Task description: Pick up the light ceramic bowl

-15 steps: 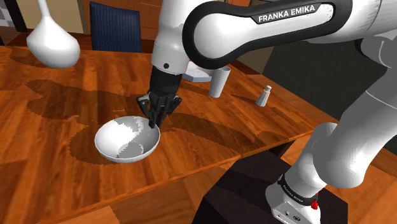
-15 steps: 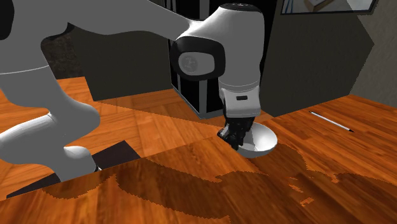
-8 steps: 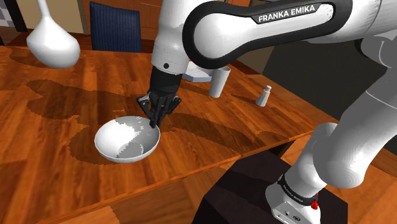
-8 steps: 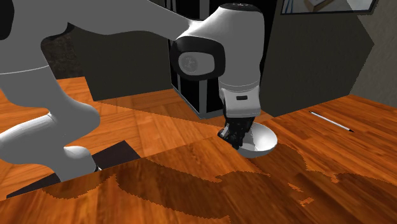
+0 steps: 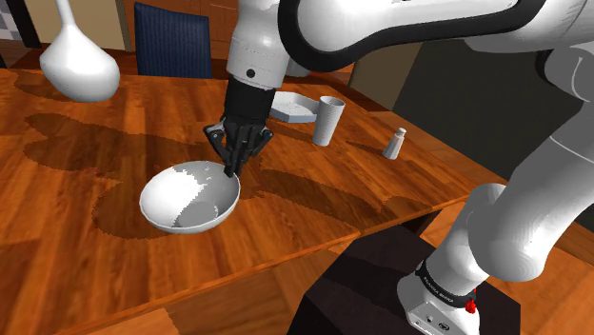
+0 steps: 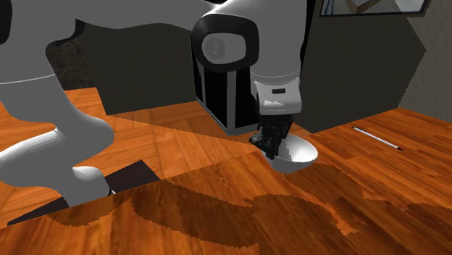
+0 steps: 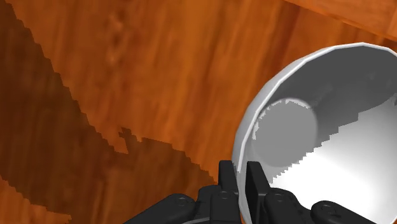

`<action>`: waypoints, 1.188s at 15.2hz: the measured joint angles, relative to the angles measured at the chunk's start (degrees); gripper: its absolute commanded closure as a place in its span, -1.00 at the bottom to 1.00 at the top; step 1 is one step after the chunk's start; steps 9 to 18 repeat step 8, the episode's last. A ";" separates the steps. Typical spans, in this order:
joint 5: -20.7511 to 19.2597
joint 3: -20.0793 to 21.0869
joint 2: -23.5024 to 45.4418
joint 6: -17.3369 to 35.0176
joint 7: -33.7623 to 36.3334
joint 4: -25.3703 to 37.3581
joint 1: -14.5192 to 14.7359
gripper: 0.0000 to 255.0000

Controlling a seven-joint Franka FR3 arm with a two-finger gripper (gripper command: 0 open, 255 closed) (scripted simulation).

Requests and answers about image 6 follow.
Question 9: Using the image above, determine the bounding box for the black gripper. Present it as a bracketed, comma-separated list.
[248, 112, 295, 161]

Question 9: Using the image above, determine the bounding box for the white bowl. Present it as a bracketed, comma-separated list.
[265, 134, 319, 175]

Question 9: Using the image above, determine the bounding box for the black and white striped box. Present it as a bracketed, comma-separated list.
[191, 30, 263, 137]

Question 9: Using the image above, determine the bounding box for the white pen with black tip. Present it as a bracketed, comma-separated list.
[351, 125, 403, 152]

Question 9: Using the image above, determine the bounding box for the dark framed wall picture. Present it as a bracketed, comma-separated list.
[319, 0, 431, 18]

